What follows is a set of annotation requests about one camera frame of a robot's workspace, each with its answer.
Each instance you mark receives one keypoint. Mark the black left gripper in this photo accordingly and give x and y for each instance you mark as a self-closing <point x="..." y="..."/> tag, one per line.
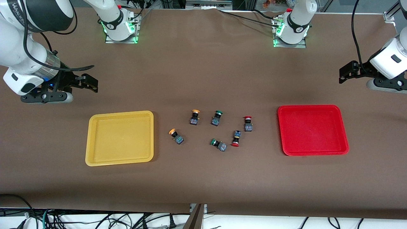
<point x="362" y="69"/>

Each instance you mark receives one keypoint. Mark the yellow plastic tray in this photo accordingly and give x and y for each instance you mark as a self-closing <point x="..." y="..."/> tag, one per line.
<point x="105" y="149"/>

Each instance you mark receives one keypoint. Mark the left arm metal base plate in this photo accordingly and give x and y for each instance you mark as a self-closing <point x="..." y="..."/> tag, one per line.
<point x="302" y="45"/>

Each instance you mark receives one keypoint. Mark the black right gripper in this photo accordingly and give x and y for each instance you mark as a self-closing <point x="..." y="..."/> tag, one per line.
<point x="67" y="79"/>

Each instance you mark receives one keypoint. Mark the green push button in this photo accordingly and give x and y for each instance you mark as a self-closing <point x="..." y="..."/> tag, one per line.
<point x="222" y="146"/>
<point x="215" y="121"/>

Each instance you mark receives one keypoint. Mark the brown wooden post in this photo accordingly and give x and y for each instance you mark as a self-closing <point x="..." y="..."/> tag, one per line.
<point x="195" y="221"/>

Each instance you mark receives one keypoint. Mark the yellow push button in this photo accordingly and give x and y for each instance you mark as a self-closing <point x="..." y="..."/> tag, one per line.
<point x="178" y="139"/>
<point x="194" y="121"/>

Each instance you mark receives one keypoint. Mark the black power plug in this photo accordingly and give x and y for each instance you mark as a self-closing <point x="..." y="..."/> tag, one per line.
<point x="172" y="223"/>

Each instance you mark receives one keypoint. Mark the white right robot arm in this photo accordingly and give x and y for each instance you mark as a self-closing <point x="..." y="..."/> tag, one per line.
<point x="19" y="54"/>

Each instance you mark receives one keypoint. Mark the red push button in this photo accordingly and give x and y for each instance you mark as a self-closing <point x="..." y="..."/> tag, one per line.
<point x="248" y="127"/>
<point x="237" y="135"/>

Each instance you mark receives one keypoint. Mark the brown table mat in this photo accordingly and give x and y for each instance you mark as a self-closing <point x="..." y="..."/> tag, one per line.
<point x="203" y="181"/>

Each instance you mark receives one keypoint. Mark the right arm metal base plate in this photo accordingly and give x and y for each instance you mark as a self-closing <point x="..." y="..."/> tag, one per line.
<point x="109" y="40"/>

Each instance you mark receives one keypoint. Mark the white metal bracket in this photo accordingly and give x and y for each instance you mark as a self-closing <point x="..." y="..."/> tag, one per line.
<point x="205" y="208"/>

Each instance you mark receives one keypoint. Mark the aluminium corner profile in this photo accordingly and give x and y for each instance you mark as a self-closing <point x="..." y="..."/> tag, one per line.
<point x="391" y="14"/>

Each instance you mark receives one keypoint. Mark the red plastic tray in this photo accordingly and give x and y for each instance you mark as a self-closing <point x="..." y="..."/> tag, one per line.
<point x="318" y="140"/>

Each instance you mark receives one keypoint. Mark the orange background object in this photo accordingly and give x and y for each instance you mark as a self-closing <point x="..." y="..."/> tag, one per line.
<point x="268" y="3"/>

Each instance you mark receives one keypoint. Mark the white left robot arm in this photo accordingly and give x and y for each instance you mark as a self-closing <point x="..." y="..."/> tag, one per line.
<point x="299" y="19"/>

